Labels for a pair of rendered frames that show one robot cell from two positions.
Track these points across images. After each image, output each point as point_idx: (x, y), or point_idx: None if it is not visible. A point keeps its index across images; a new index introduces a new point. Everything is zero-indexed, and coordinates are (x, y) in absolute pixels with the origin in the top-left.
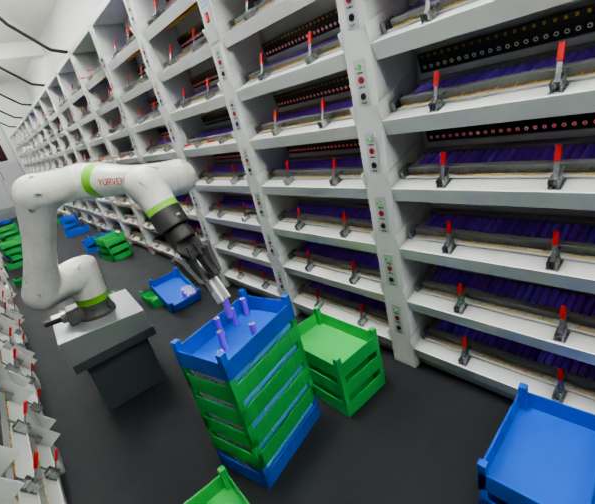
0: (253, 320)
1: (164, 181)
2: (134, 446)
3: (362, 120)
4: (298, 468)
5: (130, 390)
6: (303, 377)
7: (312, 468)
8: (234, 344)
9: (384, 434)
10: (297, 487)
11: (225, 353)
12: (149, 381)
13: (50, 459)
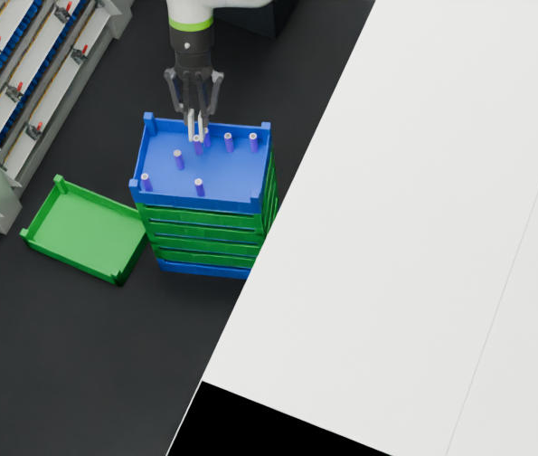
0: (243, 165)
1: (197, 3)
2: (166, 89)
3: None
4: (192, 288)
5: (231, 16)
6: (251, 250)
7: (195, 302)
8: (193, 170)
9: None
10: (171, 296)
11: (136, 187)
12: (255, 26)
13: (96, 33)
